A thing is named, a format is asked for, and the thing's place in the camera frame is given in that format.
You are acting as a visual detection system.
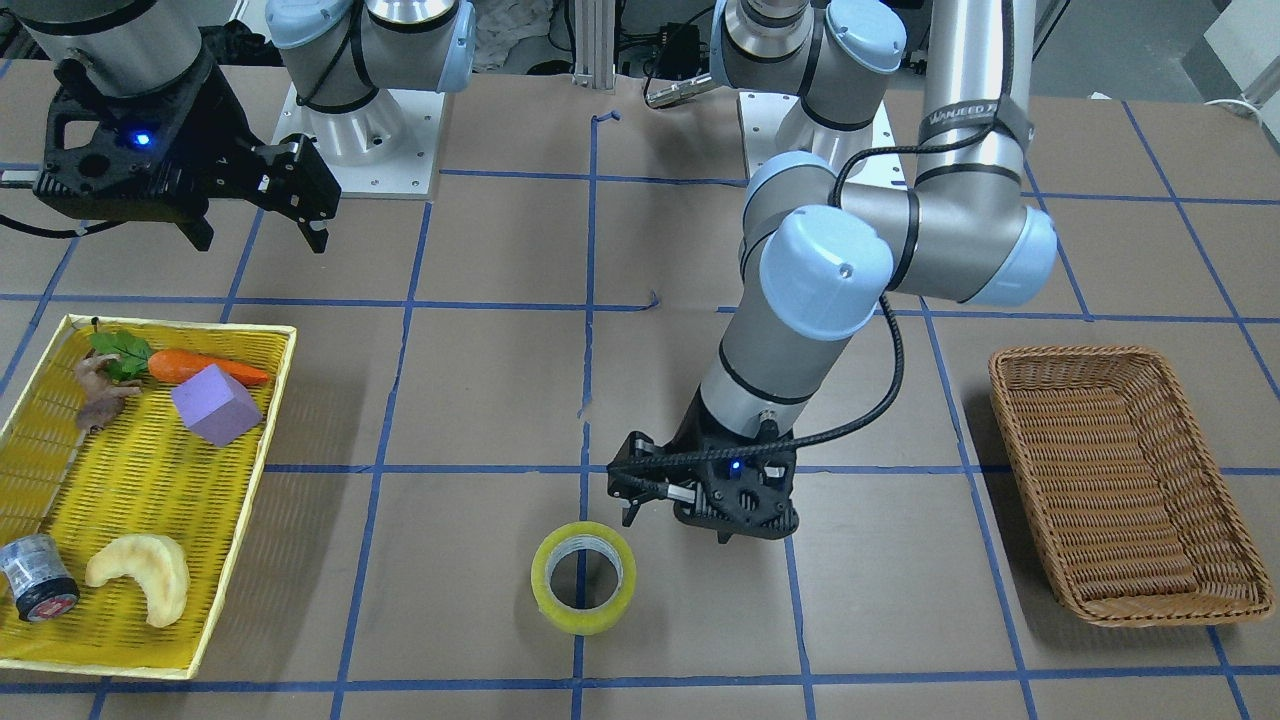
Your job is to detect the yellow clear tape roll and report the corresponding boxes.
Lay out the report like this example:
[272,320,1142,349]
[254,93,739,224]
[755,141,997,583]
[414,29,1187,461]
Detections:
[530,521,637,635]

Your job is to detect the purple foam cube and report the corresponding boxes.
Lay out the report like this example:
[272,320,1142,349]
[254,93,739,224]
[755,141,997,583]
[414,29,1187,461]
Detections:
[170,365,262,447]

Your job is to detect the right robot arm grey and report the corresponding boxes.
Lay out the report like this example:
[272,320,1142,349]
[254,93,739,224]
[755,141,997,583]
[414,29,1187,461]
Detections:
[3,1,476,252]

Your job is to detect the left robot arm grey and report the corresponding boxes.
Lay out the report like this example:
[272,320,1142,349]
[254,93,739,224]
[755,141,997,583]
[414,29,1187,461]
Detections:
[607,1,1059,542]

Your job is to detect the yellow woven tray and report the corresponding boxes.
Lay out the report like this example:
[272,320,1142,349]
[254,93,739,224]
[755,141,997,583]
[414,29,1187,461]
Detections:
[1,314,297,680]

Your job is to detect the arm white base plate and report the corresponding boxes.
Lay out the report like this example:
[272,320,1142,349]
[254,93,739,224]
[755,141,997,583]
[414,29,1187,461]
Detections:
[739,91,914,224]
[273,86,452,200]

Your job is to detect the brown toy animal figure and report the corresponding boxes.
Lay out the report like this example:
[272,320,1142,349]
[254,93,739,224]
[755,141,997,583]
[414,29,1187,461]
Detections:
[74,352,142,433]

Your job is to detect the brown wicker basket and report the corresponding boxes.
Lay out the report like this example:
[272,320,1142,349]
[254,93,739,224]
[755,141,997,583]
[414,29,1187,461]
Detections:
[988,345,1277,628]

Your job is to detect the pale croissant toy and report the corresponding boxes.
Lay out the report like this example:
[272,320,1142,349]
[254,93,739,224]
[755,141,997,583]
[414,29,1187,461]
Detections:
[84,533,189,628]

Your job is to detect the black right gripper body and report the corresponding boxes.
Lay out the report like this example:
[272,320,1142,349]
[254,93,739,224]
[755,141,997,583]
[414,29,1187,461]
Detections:
[35,50,262,251]

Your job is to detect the orange toy carrot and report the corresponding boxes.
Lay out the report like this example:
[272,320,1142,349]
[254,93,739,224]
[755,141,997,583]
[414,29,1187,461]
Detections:
[90,331,274,387]

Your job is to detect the black corrugated cable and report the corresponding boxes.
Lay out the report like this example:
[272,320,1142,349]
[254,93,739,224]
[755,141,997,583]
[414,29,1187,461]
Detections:
[612,100,1036,471]

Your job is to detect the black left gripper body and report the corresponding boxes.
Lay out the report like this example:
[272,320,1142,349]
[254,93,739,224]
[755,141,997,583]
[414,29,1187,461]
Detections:
[672,393,800,544]

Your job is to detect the aluminium frame post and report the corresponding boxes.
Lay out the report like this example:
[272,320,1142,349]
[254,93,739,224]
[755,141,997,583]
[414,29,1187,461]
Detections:
[572,0,617,94]

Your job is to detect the small silver can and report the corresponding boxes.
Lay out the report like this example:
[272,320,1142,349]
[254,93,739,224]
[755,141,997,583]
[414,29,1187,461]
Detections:
[1,533,81,623]

